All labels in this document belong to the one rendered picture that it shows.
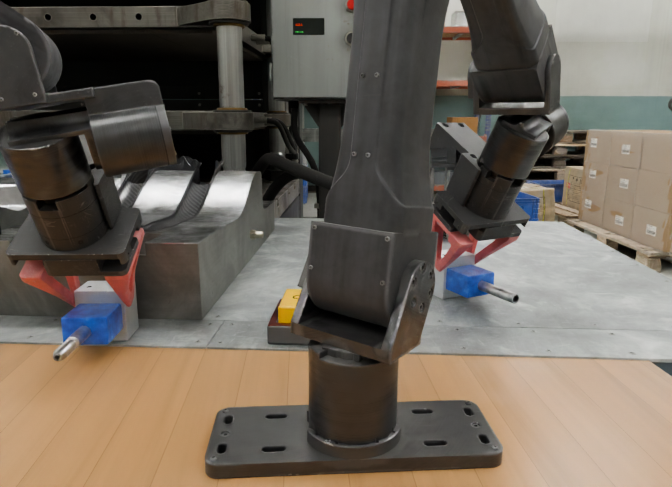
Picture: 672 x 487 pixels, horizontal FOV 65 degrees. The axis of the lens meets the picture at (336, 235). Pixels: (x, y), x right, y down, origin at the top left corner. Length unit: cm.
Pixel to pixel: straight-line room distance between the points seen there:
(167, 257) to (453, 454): 37
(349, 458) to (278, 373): 15
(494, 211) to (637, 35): 764
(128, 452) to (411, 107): 30
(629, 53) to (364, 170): 786
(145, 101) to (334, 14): 103
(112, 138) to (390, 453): 31
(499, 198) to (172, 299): 38
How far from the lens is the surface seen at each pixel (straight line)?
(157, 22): 148
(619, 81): 810
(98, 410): 48
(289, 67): 145
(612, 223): 470
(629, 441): 46
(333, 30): 145
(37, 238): 54
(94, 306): 58
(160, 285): 63
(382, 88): 35
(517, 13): 52
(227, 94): 134
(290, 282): 75
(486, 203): 62
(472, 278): 66
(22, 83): 45
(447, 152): 67
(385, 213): 33
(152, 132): 46
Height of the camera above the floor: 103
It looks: 13 degrees down
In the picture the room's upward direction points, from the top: straight up
